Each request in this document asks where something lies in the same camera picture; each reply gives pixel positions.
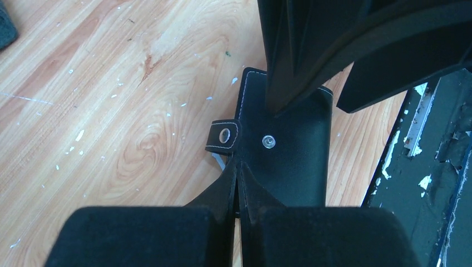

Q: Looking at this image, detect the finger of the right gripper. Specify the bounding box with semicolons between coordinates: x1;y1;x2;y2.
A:
258;1;471;114
337;48;471;113

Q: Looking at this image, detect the dark grey dotted cloth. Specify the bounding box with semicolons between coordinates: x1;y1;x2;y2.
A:
0;0;19;51

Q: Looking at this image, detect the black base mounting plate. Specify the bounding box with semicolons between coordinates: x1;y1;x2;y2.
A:
363;69;471;266

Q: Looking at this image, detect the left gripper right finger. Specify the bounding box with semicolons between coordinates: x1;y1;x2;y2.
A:
238;163;420;266

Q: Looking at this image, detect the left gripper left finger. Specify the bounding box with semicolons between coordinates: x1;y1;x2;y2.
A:
45;160;237;266

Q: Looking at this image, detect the black leather card holder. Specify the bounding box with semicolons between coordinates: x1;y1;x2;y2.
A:
205;67;333;206

